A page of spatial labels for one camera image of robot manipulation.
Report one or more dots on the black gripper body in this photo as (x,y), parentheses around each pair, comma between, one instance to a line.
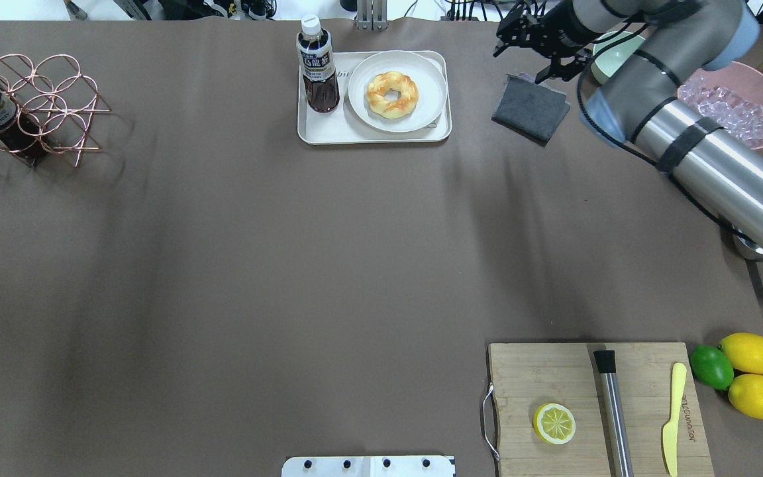
(556,31)

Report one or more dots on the twisted glazed donut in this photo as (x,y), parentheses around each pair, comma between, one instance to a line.
(392,95)

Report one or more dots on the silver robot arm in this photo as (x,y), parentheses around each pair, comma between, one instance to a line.
(639,104)

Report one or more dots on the white plastic tray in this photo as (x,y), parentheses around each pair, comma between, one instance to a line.
(342,126)

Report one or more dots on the tea bottle on tray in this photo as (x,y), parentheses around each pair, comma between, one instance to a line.
(317,65)

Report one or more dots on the light green bowl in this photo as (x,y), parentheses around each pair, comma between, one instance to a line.
(612,50)

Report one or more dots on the grey folded cloth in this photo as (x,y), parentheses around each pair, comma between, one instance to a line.
(530,109)

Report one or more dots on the white round plate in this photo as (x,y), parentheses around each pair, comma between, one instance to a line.
(429,79)

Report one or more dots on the pink bowl of ice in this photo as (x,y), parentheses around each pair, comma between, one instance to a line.
(732,97)

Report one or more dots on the metal muddler black tip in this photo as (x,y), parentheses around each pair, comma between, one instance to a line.
(606,365)

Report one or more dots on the bamboo cutting board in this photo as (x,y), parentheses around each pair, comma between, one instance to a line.
(525,376)

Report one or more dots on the green lime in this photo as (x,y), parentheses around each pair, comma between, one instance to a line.
(711,367)

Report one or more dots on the upper yellow lemon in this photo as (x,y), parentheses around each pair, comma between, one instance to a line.
(744,350)

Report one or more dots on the yellow lemon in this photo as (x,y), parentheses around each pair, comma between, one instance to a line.
(744,350)
(746,395)

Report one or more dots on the half lemon slice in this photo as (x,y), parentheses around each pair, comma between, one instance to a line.
(554,423)

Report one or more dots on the yellow plastic knife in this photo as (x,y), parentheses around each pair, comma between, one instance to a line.
(669,431)

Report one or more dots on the lower yellow lemon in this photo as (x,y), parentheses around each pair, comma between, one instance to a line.
(746,395)

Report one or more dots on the tea bottle in rack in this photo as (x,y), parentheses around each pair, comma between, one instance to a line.
(19,133)

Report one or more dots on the metal bracket at table edge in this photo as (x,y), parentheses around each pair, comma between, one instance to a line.
(371,15)

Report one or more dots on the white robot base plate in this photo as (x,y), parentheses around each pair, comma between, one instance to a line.
(380,465)

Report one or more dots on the copper wire bottle rack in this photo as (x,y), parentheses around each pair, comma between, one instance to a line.
(57,105)

